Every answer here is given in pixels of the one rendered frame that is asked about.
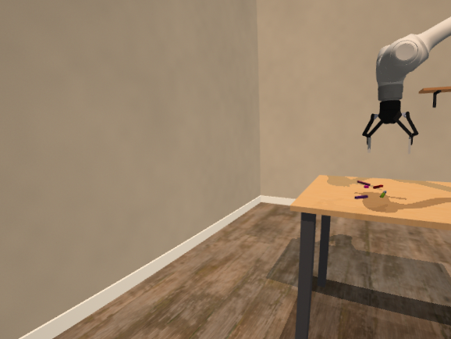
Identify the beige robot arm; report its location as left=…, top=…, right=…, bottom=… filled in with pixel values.
left=376, top=17, right=451, bottom=102

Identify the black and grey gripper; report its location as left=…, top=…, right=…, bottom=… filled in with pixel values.
left=362, top=100, right=418, bottom=154

